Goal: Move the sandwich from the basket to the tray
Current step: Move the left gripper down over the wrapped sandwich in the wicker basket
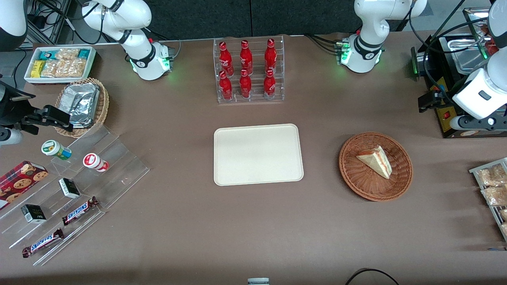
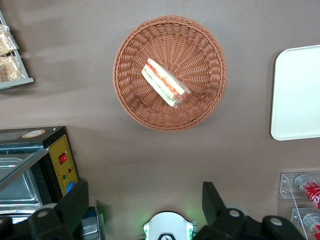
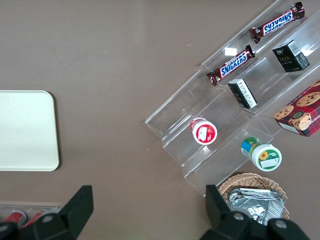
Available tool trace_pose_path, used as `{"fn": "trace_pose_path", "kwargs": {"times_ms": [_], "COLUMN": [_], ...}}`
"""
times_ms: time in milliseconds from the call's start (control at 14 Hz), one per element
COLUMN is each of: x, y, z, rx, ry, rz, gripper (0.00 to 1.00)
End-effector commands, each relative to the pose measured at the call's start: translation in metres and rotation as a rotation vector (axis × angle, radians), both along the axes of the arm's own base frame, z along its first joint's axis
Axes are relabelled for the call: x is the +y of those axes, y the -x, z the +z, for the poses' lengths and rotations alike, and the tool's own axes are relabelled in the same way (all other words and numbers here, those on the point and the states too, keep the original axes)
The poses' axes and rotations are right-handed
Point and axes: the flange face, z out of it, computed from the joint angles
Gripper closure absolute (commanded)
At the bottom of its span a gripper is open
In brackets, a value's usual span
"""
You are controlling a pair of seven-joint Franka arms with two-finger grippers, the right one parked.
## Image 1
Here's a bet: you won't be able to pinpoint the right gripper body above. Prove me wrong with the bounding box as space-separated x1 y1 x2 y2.
0 81 37 129

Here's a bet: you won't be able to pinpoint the triangular sandwich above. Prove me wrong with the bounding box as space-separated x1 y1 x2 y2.
356 145 393 179

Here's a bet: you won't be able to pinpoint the light tan wicker basket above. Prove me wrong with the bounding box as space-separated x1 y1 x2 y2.
54 77 110 138

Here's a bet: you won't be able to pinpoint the tray of packaged snacks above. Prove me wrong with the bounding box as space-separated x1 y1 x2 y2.
469 158 507 242

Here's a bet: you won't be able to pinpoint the brown round wicker basket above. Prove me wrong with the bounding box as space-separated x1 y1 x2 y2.
339 132 414 201

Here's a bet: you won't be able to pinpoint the cream rectangular tray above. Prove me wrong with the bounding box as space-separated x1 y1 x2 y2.
213 123 304 186

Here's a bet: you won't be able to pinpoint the black food warmer machine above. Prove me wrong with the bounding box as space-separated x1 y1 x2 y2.
411 8 507 139

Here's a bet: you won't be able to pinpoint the silver foil packet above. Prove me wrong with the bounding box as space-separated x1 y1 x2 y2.
59 83 100 128

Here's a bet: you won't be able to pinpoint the green lidded cup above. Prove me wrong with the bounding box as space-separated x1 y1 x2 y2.
41 140 72 160

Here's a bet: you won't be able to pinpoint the white snack bin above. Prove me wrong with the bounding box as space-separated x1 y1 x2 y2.
24 46 97 85

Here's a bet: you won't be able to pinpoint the steel pan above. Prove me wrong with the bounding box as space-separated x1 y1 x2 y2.
448 38 490 74

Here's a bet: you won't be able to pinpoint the clear rice cracker packet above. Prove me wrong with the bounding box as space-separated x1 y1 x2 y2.
42 60 61 78
59 59 87 78
55 48 80 61

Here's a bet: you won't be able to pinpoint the red lidded cup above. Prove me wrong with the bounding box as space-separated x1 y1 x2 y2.
82 153 109 173

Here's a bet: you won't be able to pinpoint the small black box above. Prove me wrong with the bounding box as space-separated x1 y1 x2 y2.
21 204 47 224
58 178 81 199

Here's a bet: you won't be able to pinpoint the red plaid cookie box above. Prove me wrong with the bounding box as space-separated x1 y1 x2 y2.
0 160 49 210

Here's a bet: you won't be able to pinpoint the clear bag of snacks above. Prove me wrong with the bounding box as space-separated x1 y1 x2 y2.
477 164 507 187
481 186 507 207

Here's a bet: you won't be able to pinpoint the clear acrylic stepped stand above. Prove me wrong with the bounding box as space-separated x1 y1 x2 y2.
0 170 107 266
40 125 150 210

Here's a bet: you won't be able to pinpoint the Snickers bar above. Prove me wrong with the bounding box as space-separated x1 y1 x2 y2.
61 196 99 226
22 228 65 258

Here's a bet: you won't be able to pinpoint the red cola bottle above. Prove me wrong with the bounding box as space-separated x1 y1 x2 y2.
265 38 277 74
219 70 233 101
239 69 252 99
240 40 253 75
263 68 276 99
219 41 233 76

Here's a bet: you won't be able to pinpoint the clear acrylic bottle rack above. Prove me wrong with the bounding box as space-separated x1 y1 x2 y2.
213 35 285 104

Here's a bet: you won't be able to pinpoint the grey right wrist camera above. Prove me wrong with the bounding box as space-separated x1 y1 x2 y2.
0 129 23 146

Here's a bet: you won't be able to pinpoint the black base cables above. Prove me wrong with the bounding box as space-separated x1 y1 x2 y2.
304 33 343 54

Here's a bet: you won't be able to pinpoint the black cable loop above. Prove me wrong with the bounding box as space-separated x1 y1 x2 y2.
345 268 400 285

